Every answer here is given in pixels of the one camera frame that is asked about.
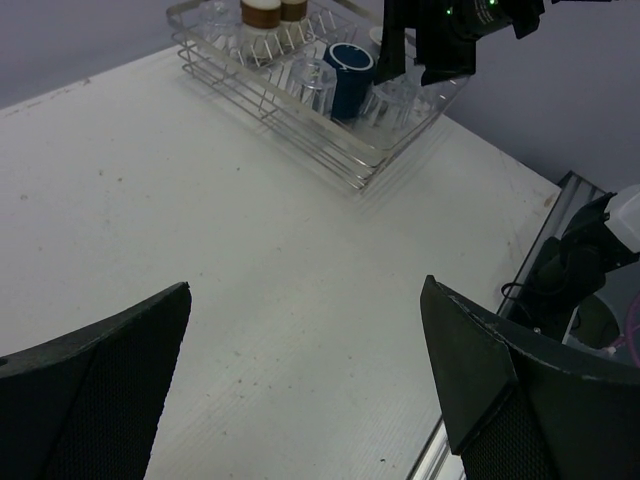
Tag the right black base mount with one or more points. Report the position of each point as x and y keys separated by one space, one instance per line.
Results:
x=555 y=285

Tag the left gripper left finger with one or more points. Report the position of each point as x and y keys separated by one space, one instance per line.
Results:
x=87 y=405

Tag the clear glass beside mug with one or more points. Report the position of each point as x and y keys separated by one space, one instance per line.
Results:
x=313 y=83

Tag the wire dish rack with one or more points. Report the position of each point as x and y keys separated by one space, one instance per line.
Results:
x=349 y=150

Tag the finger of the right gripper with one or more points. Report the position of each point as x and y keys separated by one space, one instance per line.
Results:
x=445 y=58
x=398 y=16

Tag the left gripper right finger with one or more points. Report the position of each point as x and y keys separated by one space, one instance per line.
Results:
x=519 y=405

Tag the clear glass rack back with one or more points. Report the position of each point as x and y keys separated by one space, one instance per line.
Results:
x=219 y=24

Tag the dark blue mug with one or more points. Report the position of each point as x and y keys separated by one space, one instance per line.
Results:
x=355 y=69

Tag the brown banded cup left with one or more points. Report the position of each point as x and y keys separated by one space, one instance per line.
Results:
x=260 y=28

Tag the brown banded cup right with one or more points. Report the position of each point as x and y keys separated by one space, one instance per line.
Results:
x=293 y=23

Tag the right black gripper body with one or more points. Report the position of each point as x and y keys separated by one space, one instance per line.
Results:
x=466 y=18

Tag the clear glass with sticker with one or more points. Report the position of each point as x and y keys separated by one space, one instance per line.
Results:
x=387 y=105

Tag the brown banded cup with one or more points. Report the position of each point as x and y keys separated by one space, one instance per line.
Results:
x=293 y=23
x=260 y=28

